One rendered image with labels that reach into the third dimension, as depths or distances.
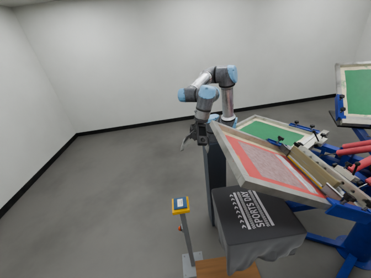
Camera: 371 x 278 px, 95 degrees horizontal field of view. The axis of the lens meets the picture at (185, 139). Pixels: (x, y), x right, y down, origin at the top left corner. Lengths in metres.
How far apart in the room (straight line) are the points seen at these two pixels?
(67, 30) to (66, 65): 0.75
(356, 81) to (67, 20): 5.04
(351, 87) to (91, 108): 5.11
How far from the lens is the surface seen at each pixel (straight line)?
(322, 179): 1.24
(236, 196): 1.42
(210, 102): 0.80
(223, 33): 4.74
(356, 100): 2.55
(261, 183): 0.77
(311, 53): 5.84
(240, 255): 1.35
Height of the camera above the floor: 2.03
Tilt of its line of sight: 30 degrees down
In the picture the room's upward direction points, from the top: 8 degrees counter-clockwise
